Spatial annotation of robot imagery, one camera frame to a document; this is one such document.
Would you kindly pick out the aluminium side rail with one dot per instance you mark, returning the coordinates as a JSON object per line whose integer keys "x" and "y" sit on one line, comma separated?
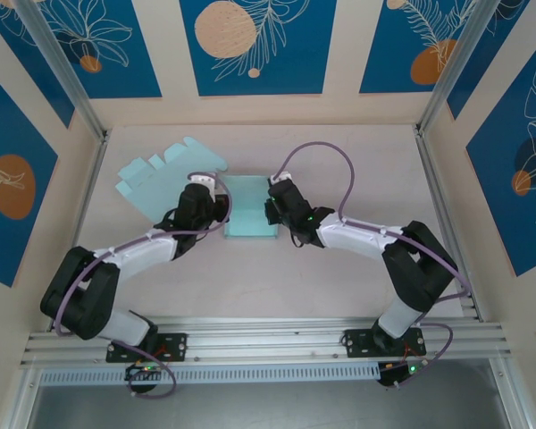
{"x": 446, "y": 223}
{"x": 89, "y": 187}

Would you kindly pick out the blue poster with peach circle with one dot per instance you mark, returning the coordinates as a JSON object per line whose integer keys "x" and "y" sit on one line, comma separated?
{"x": 295, "y": 53}

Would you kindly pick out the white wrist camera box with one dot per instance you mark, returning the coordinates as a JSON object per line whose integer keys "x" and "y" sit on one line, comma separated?
{"x": 203, "y": 181}
{"x": 280, "y": 179}

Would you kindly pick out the blue poster with flower outline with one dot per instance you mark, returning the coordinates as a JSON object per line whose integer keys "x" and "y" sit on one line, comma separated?
{"x": 518, "y": 201}

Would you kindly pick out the aluminium corner post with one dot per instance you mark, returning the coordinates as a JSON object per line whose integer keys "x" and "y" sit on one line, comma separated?
{"x": 455, "y": 67}
{"x": 62, "y": 67}

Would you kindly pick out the blue poster with fern leaf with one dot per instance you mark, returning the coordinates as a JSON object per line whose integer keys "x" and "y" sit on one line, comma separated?
{"x": 384, "y": 44}

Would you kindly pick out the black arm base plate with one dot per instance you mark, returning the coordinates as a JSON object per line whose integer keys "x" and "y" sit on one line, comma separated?
{"x": 176, "y": 346}
{"x": 357, "y": 344}

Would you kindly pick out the light teal paper box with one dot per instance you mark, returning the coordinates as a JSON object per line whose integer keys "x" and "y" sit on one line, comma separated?
{"x": 250, "y": 214}
{"x": 161, "y": 183}

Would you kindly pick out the aluminium frame bar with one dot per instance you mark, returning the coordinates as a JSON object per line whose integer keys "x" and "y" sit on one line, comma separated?
{"x": 18, "y": 402}
{"x": 511, "y": 397}

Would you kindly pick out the wide aluminium base beam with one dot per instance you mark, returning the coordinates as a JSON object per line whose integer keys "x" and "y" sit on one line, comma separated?
{"x": 268, "y": 339}

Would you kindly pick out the black controller board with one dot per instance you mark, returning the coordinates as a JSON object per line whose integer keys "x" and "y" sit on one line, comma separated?
{"x": 399, "y": 374}
{"x": 143, "y": 372}

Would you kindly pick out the grey metal panel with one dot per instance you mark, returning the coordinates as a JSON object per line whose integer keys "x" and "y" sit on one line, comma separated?
{"x": 268, "y": 411}

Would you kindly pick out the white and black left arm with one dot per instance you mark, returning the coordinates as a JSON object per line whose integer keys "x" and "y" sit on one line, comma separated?
{"x": 134, "y": 261}

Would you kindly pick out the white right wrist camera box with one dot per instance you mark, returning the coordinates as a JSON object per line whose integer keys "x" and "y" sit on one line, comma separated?
{"x": 280, "y": 179}

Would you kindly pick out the blue wall poster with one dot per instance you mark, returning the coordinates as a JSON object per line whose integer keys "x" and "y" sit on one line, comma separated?
{"x": 36, "y": 71}
{"x": 500, "y": 53}

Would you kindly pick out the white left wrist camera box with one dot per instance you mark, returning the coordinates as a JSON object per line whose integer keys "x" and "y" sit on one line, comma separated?
{"x": 203, "y": 181}

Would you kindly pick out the blue poster with orange circle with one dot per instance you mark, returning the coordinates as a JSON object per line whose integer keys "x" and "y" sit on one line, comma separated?
{"x": 13, "y": 134}

